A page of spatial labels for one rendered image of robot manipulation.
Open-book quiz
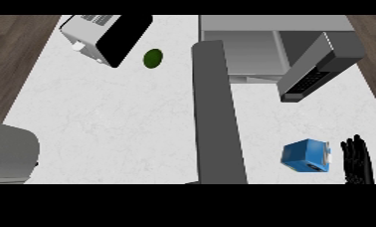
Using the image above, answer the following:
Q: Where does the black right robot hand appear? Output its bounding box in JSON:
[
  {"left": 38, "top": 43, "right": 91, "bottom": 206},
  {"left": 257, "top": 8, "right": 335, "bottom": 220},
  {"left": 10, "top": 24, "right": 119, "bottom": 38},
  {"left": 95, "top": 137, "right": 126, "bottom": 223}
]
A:
[{"left": 338, "top": 133, "right": 376, "bottom": 185}]

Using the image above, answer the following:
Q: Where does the blue milk carton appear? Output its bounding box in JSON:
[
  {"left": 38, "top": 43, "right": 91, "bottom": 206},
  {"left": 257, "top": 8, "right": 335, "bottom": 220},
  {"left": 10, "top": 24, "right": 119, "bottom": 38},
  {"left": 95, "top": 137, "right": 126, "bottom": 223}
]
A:
[{"left": 278, "top": 138, "right": 333, "bottom": 173}]

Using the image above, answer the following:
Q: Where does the grey microwave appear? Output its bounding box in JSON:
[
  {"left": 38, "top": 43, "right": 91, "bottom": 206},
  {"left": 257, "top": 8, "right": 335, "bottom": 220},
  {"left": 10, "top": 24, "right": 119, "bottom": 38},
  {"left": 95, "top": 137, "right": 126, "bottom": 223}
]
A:
[{"left": 197, "top": 15, "right": 366, "bottom": 104}]

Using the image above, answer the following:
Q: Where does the green avocado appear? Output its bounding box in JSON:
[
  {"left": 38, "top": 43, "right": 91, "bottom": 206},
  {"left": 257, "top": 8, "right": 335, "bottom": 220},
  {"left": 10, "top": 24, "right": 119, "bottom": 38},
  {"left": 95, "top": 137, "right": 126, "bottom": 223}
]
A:
[{"left": 142, "top": 48, "right": 164, "bottom": 70}]

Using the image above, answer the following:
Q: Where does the white toaster oven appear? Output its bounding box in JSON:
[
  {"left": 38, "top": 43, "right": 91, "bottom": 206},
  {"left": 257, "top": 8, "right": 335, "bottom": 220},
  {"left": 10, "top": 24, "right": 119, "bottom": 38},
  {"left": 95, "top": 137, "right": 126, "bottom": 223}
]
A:
[{"left": 58, "top": 15, "right": 154, "bottom": 69}]

